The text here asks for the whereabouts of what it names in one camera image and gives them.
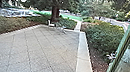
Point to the low green shrub by chair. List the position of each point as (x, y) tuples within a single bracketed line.
[(70, 23)]

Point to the dark tree trunk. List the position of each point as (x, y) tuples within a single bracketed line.
[(55, 12)]

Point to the outdoor green shrub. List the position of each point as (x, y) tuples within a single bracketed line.
[(103, 36), (2, 24)]

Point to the pale low stone structure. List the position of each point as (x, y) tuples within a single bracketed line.
[(10, 12)]

